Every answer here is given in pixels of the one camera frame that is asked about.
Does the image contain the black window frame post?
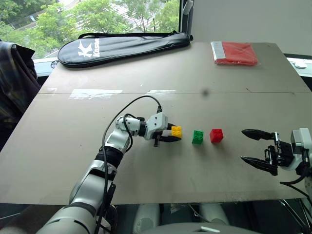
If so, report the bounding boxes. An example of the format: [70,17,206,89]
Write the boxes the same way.
[179,0,195,41]

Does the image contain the white rounded robot leg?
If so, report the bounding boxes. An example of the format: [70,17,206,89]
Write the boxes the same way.
[132,203,162,234]
[199,202,230,225]

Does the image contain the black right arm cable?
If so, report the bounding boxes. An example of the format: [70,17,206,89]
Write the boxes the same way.
[279,175,311,198]

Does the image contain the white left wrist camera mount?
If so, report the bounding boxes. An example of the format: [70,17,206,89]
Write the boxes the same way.
[144,112,169,141]

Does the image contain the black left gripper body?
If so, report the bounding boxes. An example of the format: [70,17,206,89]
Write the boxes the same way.
[153,123,172,147]

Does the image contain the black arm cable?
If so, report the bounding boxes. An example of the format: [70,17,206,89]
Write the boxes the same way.
[94,95,163,234]
[279,175,311,198]

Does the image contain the green toy brick cube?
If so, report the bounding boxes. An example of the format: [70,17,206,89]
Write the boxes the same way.
[192,130,205,145]

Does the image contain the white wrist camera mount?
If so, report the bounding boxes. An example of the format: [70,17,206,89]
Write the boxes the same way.
[144,112,169,141]
[286,128,312,172]

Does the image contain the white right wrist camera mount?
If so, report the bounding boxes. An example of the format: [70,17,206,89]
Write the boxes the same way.
[286,128,312,172]

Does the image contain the black racket bag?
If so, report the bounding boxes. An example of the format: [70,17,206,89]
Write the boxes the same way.
[57,30,194,69]

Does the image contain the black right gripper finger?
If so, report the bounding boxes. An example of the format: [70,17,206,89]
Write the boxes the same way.
[240,156,279,176]
[241,129,275,142]

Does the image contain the red packet in plastic wrap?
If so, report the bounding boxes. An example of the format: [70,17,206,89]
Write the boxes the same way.
[210,41,259,67]

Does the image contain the red toy brick cube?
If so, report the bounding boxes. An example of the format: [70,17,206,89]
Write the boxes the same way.
[209,128,224,144]

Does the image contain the dark plaid cloth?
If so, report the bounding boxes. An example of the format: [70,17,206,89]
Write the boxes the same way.
[0,40,41,153]

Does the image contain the yellow toy brick cube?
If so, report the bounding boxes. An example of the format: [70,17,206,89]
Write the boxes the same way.
[171,125,183,138]

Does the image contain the black stand legs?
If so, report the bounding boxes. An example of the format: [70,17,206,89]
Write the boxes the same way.
[279,197,312,234]

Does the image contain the white tape patch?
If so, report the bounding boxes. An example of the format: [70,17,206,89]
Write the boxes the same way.
[145,89,176,95]
[68,89,123,100]

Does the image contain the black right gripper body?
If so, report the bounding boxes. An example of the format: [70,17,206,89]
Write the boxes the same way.
[264,131,295,169]

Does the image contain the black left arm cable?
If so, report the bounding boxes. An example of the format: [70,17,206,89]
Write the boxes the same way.
[94,95,163,234]

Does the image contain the white hanging blind handle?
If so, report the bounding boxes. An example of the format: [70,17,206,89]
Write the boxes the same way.
[184,0,194,15]

